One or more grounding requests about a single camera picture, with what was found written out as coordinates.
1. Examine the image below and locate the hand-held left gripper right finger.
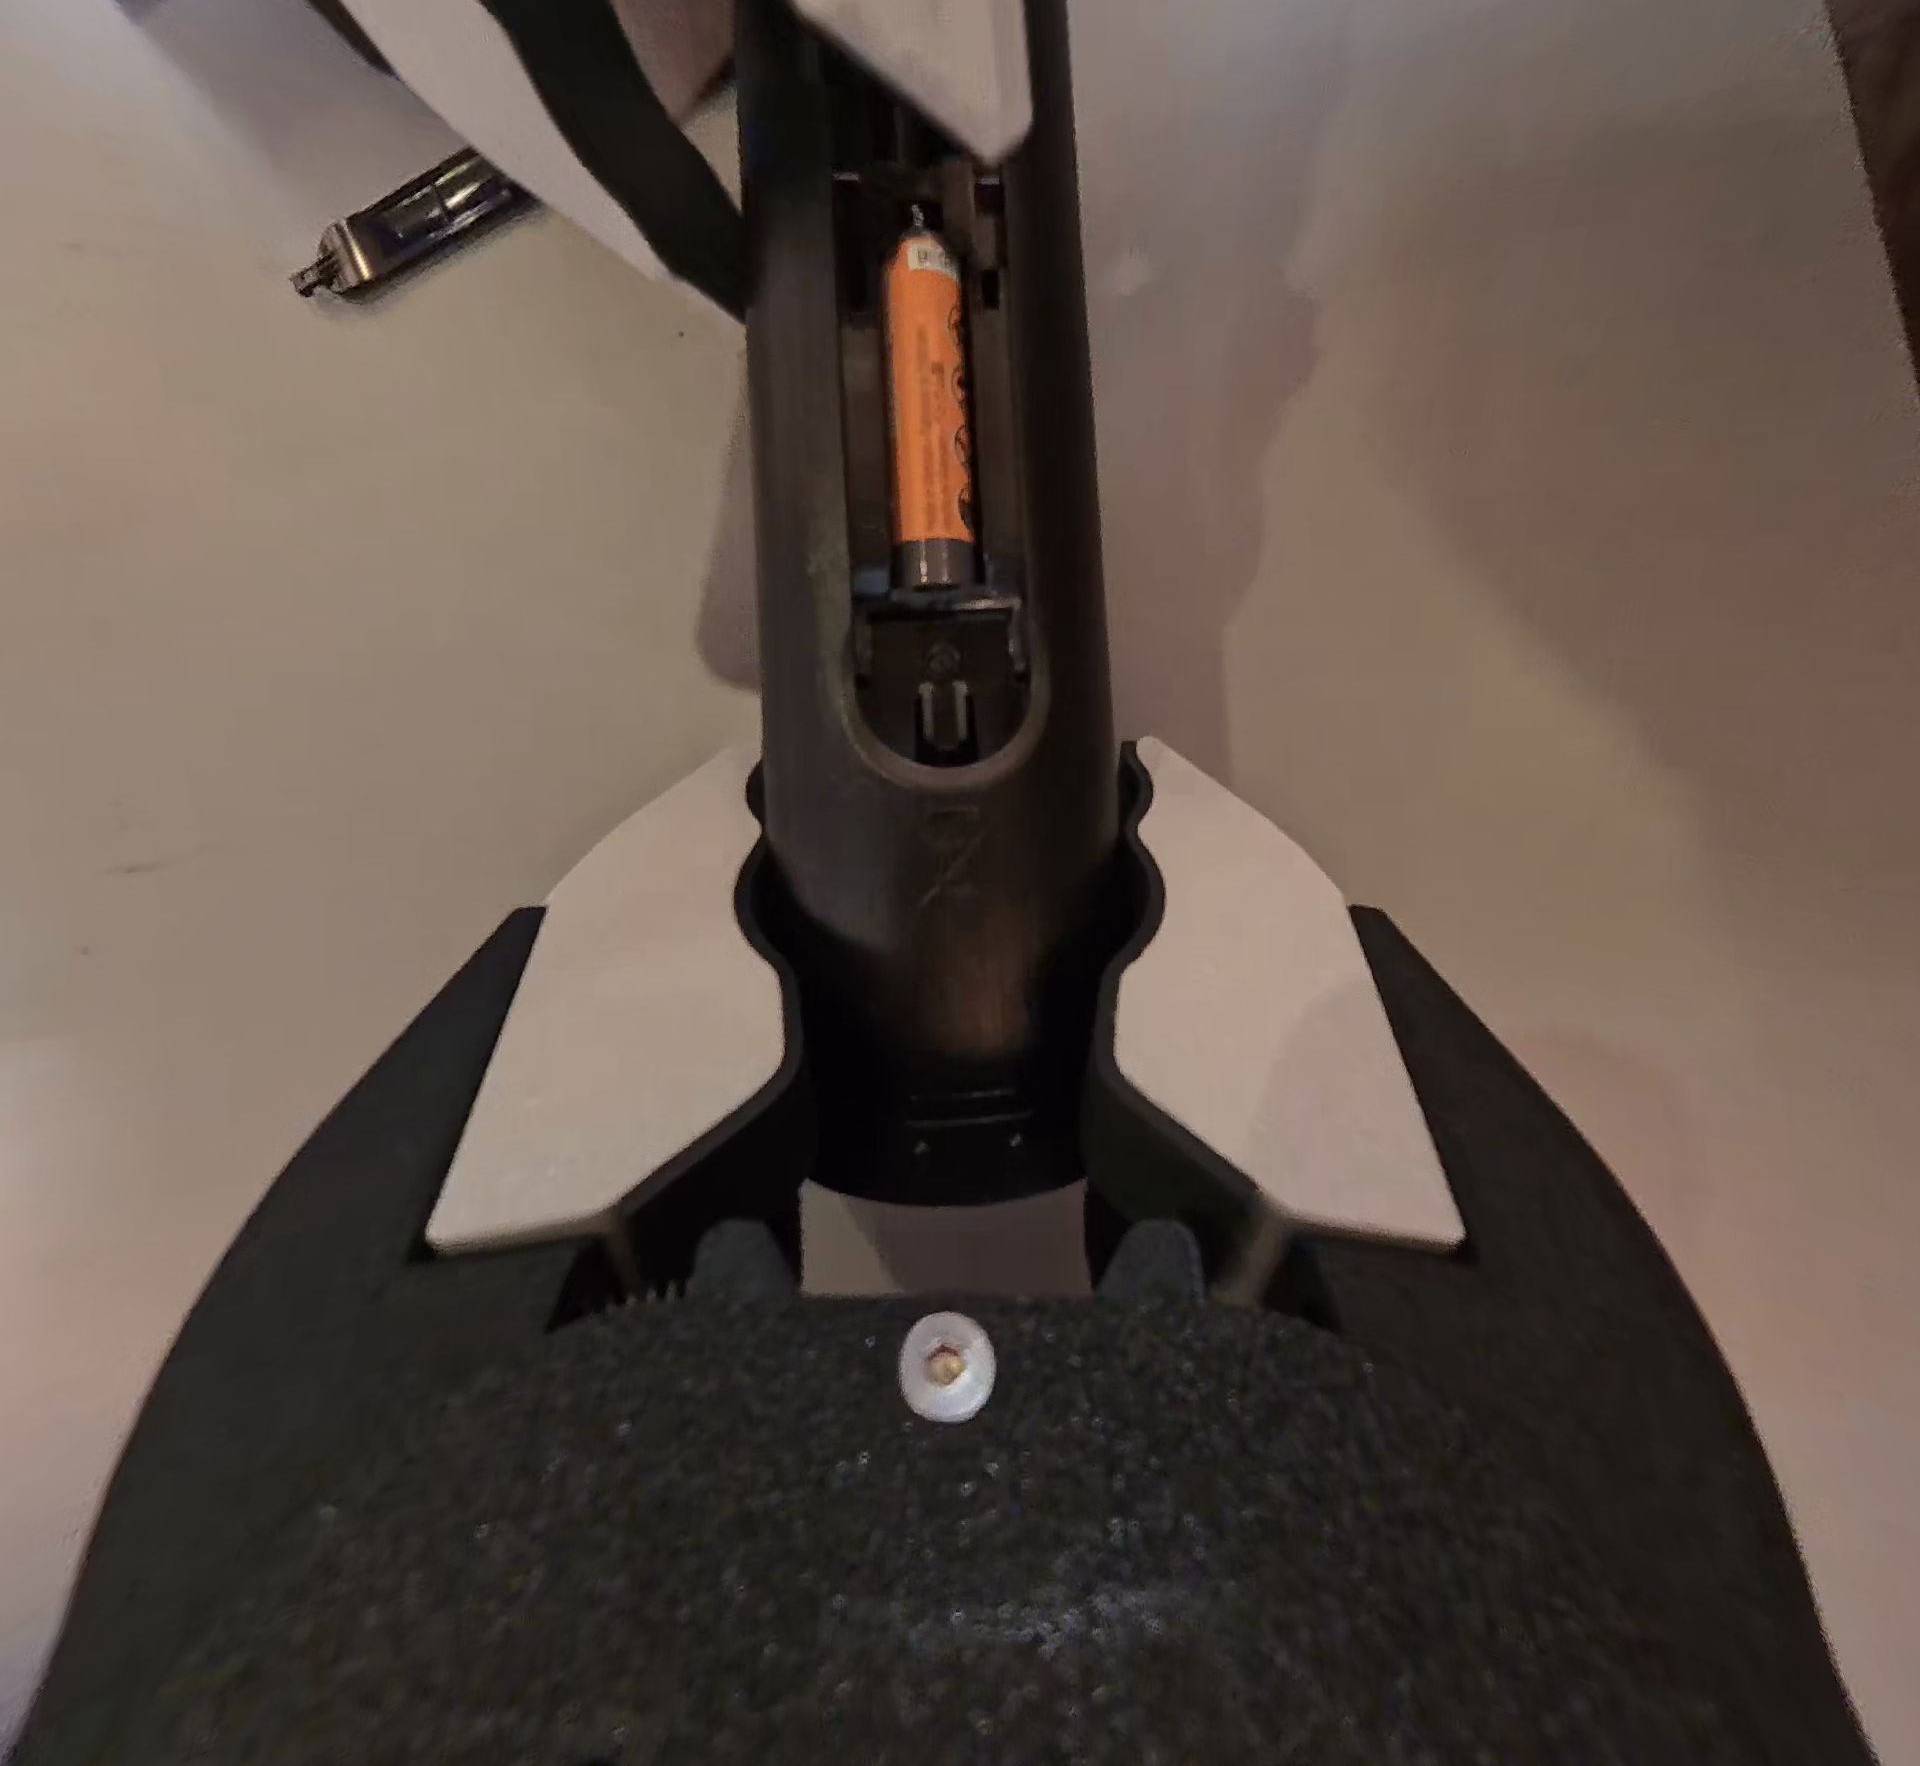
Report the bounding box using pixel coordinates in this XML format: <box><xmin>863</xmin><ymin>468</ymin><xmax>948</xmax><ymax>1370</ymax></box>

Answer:
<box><xmin>1078</xmin><ymin>739</ymin><xmax>1467</xmax><ymax>1299</ymax></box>

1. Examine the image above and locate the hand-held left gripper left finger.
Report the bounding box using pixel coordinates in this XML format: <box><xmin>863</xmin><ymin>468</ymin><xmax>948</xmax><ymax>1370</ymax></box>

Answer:
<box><xmin>423</xmin><ymin>740</ymin><xmax>815</xmax><ymax>1297</ymax></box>

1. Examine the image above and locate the black battery cover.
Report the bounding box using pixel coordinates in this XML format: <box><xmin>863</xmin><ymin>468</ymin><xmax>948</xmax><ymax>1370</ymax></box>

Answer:
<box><xmin>289</xmin><ymin>146</ymin><xmax>519</xmax><ymax>302</ymax></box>

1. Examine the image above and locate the black remote control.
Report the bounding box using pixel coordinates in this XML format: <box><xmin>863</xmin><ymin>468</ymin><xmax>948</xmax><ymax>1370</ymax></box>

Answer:
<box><xmin>727</xmin><ymin>0</ymin><xmax>1127</xmax><ymax>1205</ymax></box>

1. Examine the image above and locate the orange battery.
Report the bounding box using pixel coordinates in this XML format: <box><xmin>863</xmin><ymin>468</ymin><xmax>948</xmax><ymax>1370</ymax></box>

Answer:
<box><xmin>877</xmin><ymin>227</ymin><xmax>984</xmax><ymax>593</ymax></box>

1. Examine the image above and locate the grey desk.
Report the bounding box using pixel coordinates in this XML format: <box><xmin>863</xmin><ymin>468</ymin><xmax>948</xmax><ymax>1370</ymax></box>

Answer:
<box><xmin>0</xmin><ymin>0</ymin><xmax>1920</xmax><ymax>1766</ymax></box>

